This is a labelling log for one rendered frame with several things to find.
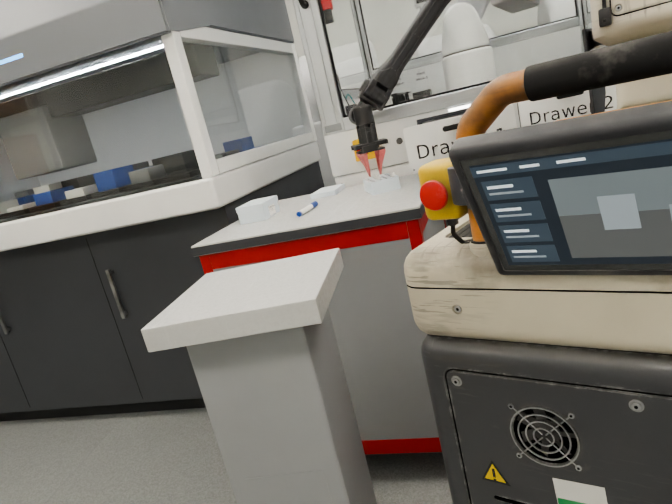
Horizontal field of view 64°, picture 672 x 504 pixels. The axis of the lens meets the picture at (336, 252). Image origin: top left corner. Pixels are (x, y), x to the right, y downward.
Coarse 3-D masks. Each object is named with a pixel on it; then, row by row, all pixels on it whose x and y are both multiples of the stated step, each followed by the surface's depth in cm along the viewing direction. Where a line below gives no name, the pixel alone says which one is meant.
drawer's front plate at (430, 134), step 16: (512, 112) 138; (416, 128) 145; (432, 128) 144; (496, 128) 140; (512, 128) 139; (416, 144) 146; (432, 144) 145; (448, 144) 144; (416, 160) 147; (432, 160) 146
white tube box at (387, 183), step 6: (384, 174) 166; (366, 180) 162; (372, 180) 159; (378, 180) 155; (384, 180) 155; (390, 180) 155; (396, 180) 155; (366, 186) 163; (372, 186) 155; (378, 186) 155; (384, 186) 155; (390, 186) 155; (396, 186) 156; (372, 192) 155; (378, 192) 155; (384, 192) 156
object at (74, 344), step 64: (0, 0) 181; (64, 0) 171; (128, 0) 164; (192, 0) 180; (256, 0) 233; (64, 64) 177; (192, 128) 174; (192, 192) 178; (256, 192) 210; (0, 256) 217; (64, 256) 209; (128, 256) 201; (192, 256) 194; (0, 320) 224; (64, 320) 218; (128, 320) 210; (0, 384) 239; (64, 384) 229; (128, 384) 220; (192, 384) 211
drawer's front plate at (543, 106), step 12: (576, 96) 161; (588, 96) 161; (612, 96) 159; (528, 108) 166; (540, 108) 165; (552, 108) 164; (564, 108) 163; (576, 108) 162; (588, 108) 161; (612, 108) 160; (528, 120) 167; (540, 120) 166; (552, 120) 165
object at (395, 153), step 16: (432, 112) 175; (448, 112) 174; (464, 112) 173; (384, 128) 181; (400, 128) 179; (336, 144) 186; (384, 144) 182; (400, 144) 181; (336, 160) 188; (352, 160) 187; (368, 160) 185; (384, 160) 184; (400, 160) 182; (336, 176) 190
